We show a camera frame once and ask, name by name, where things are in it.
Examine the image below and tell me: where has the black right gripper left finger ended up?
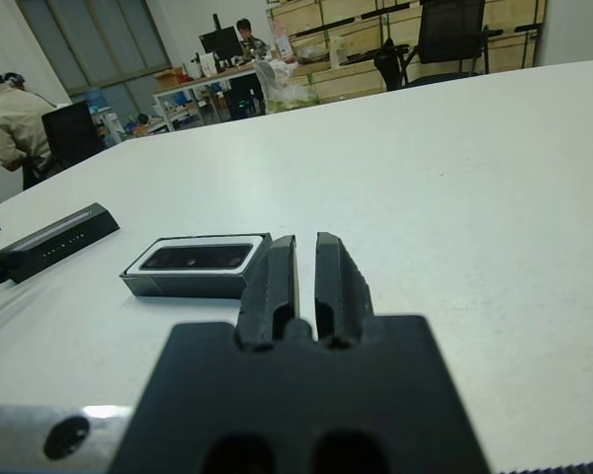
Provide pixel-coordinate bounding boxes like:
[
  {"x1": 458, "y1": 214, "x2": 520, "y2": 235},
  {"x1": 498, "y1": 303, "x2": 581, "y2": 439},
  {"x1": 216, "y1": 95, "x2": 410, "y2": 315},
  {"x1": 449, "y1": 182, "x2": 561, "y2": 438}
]
[{"x1": 234, "y1": 233, "x2": 302, "y2": 353}]

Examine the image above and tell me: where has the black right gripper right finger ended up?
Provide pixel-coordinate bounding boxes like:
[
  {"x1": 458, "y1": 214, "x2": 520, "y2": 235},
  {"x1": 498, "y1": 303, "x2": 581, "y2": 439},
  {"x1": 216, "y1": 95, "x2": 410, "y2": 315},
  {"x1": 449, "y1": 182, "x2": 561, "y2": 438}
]
[{"x1": 313, "y1": 230, "x2": 377, "y2": 350}]

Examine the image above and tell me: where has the black box lid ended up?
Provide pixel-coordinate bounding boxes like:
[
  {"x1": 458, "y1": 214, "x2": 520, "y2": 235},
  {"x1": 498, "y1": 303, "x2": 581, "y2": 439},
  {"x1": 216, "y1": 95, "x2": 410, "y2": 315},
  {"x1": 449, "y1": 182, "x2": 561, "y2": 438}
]
[{"x1": 0, "y1": 201, "x2": 121, "y2": 284}]

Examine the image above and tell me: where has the black slim camera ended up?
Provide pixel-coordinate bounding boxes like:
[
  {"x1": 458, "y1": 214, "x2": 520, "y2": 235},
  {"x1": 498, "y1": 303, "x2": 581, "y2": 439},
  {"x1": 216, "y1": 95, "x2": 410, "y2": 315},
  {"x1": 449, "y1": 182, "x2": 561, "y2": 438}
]
[{"x1": 137, "y1": 245, "x2": 253, "y2": 273}]

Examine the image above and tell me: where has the black box base white insert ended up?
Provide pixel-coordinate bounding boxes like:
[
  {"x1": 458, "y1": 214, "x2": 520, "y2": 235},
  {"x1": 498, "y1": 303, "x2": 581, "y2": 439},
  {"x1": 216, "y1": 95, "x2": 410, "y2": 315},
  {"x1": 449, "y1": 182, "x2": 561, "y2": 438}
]
[{"x1": 119, "y1": 231, "x2": 273, "y2": 300}]

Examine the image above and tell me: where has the brown cardboard box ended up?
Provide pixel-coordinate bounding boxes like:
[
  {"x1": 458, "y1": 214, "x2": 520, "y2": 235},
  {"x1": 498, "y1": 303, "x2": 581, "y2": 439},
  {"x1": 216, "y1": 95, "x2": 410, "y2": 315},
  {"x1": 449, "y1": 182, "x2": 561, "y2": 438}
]
[{"x1": 153, "y1": 68, "x2": 185, "y2": 91}]

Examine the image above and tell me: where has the person in beige jacket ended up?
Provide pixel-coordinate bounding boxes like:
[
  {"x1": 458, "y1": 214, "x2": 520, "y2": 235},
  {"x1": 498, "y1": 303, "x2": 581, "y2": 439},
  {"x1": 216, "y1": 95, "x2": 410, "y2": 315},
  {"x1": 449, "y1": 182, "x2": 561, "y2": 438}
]
[{"x1": 0, "y1": 68, "x2": 56, "y2": 192}]

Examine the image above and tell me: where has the black solid office chair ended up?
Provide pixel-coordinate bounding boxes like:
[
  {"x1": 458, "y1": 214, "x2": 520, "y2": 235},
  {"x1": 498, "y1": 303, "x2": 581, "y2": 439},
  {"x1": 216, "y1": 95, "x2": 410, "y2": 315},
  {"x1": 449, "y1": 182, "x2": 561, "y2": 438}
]
[{"x1": 41, "y1": 101, "x2": 105, "y2": 172}]

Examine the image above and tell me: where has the blue water bottle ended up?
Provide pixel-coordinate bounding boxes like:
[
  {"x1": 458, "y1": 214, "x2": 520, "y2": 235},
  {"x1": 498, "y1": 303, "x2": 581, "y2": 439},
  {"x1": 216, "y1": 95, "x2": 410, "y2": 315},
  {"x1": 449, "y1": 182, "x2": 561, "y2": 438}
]
[{"x1": 85, "y1": 87, "x2": 109, "y2": 114}]

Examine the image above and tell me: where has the yellowish plastic sack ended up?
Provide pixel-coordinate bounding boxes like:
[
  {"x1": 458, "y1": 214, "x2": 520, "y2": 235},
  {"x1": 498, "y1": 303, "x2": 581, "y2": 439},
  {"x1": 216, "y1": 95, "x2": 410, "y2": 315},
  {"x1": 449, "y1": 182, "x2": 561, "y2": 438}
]
[{"x1": 253, "y1": 57, "x2": 320, "y2": 116}]

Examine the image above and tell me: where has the wooden crate stack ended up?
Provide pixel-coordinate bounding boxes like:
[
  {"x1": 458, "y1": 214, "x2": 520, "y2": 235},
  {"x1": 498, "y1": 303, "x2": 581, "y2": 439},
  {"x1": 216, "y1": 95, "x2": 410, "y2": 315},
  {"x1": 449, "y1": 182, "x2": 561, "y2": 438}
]
[{"x1": 265, "y1": 0, "x2": 549, "y2": 106}]

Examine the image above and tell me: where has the large window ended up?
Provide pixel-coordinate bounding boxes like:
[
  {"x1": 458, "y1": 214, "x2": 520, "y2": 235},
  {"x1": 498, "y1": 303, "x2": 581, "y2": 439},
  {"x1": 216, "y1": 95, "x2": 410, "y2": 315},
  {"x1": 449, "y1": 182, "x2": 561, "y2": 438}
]
[{"x1": 17, "y1": 0, "x2": 174, "y2": 95}]

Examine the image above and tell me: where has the pink white carton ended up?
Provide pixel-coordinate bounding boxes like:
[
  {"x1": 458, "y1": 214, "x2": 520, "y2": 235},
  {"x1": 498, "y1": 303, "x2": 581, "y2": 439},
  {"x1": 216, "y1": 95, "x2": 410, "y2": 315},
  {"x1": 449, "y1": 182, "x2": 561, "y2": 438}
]
[{"x1": 271, "y1": 19, "x2": 296, "y2": 61}]

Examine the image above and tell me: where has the black computer monitor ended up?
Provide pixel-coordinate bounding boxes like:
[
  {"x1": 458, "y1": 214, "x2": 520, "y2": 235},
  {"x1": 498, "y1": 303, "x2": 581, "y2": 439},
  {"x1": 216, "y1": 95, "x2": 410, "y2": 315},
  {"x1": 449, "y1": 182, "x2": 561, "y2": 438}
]
[{"x1": 199, "y1": 13, "x2": 246, "y2": 74}]

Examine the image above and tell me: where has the person with black hair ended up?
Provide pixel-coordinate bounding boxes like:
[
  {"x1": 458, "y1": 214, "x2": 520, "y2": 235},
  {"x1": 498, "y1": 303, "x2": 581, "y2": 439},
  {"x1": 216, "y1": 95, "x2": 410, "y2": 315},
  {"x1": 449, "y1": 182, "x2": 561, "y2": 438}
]
[{"x1": 234, "y1": 18, "x2": 273, "y2": 118}]

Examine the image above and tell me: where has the black mesh office chair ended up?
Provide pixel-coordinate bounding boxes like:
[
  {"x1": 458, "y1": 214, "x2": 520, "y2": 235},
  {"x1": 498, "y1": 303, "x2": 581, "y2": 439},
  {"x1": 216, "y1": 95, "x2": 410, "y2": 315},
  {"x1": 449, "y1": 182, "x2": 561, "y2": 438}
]
[{"x1": 399, "y1": 0, "x2": 506, "y2": 91}]

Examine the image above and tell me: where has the white frame desk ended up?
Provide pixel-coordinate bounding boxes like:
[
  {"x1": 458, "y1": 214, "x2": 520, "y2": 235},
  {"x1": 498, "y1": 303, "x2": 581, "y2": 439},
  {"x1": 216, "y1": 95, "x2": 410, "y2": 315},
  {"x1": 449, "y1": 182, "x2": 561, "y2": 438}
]
[{"x1": 151, "y1": 63, "x2": 269, "y2": 135}]

